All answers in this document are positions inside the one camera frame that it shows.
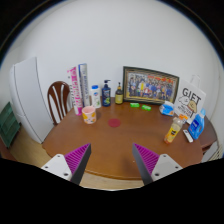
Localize blue detergent bottle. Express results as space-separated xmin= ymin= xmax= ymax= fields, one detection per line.
xmin=187 ymin=108 xmax=207 ymax=140

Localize white gift bag dog print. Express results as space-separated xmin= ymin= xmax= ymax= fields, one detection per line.
xmin=173 ymin=74 xmax=207 ymax=125

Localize framed group photo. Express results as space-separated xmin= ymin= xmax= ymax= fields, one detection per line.
xmin=122 ymin=65 xmax=180 ymax=105

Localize blue tissue pack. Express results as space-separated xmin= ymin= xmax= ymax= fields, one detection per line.
xmin=158 ymin=100 xmax=175 ymax=117

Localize orange juice bottle orange cap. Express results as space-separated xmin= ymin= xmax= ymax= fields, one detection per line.
xmin=163 ymin=115 xmax=184 ymax=145

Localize green plastic crate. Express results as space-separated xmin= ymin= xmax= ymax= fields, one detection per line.
xmin=0 ymin=101 xmax=21 ymax=149

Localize pink mug with yellow print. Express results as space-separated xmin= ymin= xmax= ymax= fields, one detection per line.
xmin=81 ymin=105 xmax=98 ymax=125

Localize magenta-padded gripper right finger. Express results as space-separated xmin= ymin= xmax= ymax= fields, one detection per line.
xmin=132 ymin=143 xmax=183 ymax=185

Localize brown pump bottle yellow label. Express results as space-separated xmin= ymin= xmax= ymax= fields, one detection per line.
xmin=114 ymin=82 xmax=125 ymax=106

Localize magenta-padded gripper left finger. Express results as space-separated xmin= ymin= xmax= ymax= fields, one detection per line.
xmin=41 ymin=143 xmax=92 ymax=185

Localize pink shuttlecock tube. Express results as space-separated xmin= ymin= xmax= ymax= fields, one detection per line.
xmin=66 ymin=66 xmax=84 ymax=116

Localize dark blue pump bottle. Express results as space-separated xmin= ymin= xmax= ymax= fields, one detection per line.
xmin=101 ymin=79 xmax=112 ymax=108

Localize flat round red coaster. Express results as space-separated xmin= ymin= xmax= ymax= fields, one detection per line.
xmin=107 ymin=118 xmax=122 ymax=128

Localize dark brown wooden chair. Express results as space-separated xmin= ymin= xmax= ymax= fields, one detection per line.
xmin=46 ymin=80 xmax=72 ymax=126

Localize white lotion bottle blue cap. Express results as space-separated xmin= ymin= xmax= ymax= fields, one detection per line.
xmin=90 ymin=84 xmax=102 ymax=109

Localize white remote control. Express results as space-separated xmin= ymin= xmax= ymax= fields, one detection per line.
xmin=182 ymin=129 xmax=194 ymax=144

